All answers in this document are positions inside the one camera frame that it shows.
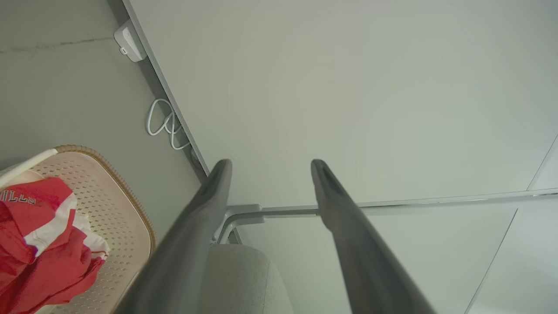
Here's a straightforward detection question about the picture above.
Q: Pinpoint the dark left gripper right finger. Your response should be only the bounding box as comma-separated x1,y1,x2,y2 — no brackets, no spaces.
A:
311,159,436,314

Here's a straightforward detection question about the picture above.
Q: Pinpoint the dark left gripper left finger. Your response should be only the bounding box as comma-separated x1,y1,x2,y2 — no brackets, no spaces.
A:
114,159,233,314

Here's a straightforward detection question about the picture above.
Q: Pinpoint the white looped cable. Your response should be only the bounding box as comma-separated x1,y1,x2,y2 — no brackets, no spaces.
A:
146,98,192,151

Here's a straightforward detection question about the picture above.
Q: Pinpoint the white power adapter box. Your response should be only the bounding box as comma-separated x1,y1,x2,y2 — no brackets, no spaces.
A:
114,20,147,62

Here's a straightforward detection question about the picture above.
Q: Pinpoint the red and white garment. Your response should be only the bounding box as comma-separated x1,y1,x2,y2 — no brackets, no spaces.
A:
0,177,109,314

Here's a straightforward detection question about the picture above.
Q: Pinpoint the grey metal rail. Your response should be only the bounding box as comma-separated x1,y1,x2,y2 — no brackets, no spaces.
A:
213,188,558,245

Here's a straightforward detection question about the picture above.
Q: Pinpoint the cream perforated laundry basket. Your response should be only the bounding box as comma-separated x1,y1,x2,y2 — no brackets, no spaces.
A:
0,145,157,314

